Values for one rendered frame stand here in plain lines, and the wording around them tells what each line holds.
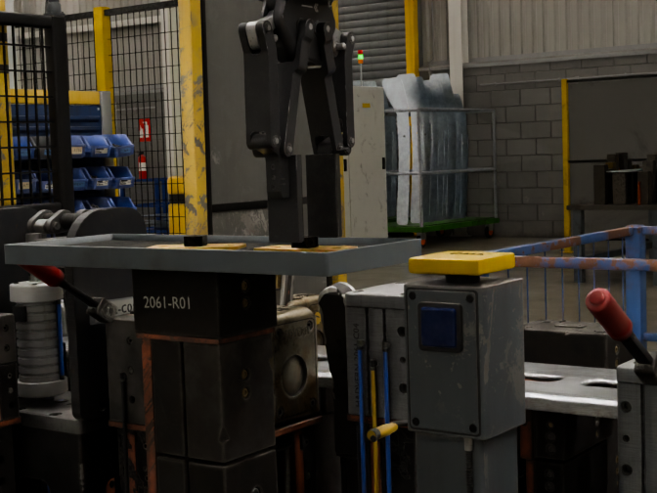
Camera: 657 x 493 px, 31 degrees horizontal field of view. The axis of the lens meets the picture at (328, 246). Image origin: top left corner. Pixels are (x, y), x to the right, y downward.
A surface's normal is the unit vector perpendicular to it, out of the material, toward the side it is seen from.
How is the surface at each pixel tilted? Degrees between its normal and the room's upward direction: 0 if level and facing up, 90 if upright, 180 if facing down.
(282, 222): 89
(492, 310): 90
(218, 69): 91
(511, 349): 90
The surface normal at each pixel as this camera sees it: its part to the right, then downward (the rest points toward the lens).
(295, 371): 0.81, 0.02
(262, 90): -0.55, 0.07
